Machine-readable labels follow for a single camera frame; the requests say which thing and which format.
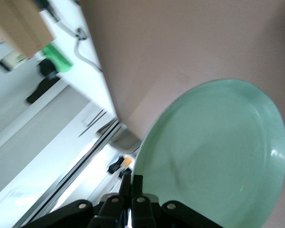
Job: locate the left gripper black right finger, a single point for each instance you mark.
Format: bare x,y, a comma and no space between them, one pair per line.
142,211

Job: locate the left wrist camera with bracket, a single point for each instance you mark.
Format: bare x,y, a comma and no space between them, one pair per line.
69,213

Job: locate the bright green object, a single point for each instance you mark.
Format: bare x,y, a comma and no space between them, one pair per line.
58,58

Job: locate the black and orange object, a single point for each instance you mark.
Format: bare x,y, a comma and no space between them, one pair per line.
121,165

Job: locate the cardboard box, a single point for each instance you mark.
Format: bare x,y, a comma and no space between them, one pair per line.
21,26

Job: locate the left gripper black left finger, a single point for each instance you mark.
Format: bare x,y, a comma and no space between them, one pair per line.
109,211

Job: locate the pale green plate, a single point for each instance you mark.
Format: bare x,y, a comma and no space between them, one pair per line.
216,154

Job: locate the small metal table bracket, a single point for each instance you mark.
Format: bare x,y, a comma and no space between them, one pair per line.
124,142

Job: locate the small white device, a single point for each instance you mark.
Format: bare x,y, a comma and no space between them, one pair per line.
13,60

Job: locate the brown table cover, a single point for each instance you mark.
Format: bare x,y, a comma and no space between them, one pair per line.
180,35

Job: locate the blurred black object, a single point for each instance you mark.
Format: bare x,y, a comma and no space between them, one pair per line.
44,80

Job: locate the dark aluminium frame beam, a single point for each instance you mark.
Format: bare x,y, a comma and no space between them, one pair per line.
85,161

